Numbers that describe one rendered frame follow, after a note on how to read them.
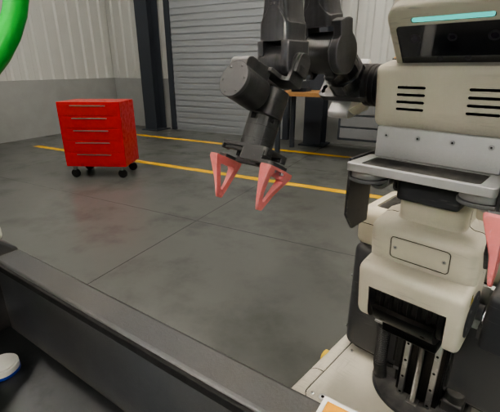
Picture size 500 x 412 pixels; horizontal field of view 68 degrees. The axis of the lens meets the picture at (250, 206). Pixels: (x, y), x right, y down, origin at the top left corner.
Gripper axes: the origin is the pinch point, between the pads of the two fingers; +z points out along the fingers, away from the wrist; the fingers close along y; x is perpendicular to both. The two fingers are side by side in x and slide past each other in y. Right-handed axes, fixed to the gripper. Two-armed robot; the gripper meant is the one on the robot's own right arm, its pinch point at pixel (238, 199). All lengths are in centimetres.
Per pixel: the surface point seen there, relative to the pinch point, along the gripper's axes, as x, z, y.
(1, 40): -41.7, -4.5, 14.5
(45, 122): 220, -28, -717
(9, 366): -25.8, 30.1, -6.0
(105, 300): -22.2, 16.6, 4.5
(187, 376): -22.6, 16.9, 20.8
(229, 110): 431, -157, -476
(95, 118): 141, -37, -362
